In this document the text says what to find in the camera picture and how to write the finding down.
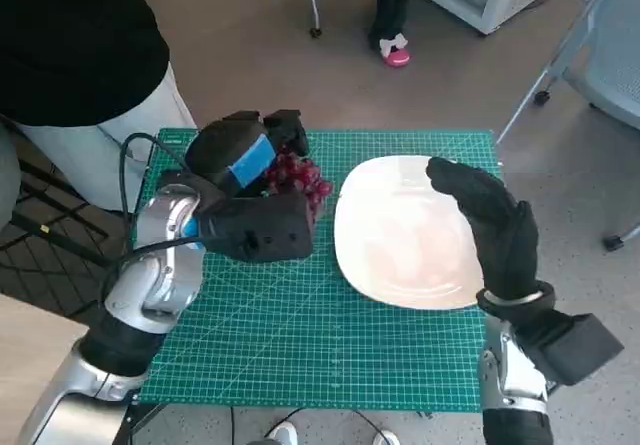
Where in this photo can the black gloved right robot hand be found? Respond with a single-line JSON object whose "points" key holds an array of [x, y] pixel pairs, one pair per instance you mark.
{"points": [[500, 235]]}

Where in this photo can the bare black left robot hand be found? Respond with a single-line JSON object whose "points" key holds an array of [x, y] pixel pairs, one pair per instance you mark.
{"points": [[220, 150]]}

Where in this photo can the red toy grape bunch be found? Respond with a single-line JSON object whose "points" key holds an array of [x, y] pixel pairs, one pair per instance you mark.
{"points": [[300, 175]]}

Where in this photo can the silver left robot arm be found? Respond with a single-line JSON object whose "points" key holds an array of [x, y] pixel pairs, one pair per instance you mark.
{"points": [[160, 275]]}

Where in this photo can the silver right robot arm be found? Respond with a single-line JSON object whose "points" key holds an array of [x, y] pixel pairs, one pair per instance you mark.
{"points": [[510, 380]]}

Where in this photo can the white plate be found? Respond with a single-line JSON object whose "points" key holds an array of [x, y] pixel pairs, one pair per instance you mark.
{"points": [[400, 235]]}

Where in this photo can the person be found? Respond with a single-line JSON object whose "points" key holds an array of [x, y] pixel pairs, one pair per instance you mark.
{"points": [[75, 40], [390, 10]]}

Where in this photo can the green cutting mat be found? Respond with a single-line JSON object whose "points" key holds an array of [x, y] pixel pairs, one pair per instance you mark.
{"points": [[300, 325]]}

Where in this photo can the blue-grey chair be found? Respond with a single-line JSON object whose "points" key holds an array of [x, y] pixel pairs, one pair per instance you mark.
{"points": [[615, 75]]}

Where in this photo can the pink slipper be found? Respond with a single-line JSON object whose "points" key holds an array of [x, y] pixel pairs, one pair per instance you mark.
{"points": [[397, 55]]}

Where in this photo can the white shoe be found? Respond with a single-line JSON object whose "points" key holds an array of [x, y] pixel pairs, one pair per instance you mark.
{"points": [[284, 435], [386, 438]]}

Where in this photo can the light wooden table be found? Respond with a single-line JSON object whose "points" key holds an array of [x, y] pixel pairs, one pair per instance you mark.
{"points": [[35, 375]]}

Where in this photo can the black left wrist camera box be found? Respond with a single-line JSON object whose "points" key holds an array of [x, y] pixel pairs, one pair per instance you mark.
{"points": [[270, 230]]}

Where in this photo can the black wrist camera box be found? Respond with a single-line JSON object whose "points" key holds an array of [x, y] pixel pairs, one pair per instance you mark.
{"points": [[575, 345], [270, 230]]}

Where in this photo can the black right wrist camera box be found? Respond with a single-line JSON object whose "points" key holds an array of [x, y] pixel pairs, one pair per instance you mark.
{"points": [[575, 345]]}

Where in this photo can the black metal floor frame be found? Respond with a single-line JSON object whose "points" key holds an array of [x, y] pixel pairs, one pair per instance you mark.
{"points": [[50, 255]]}

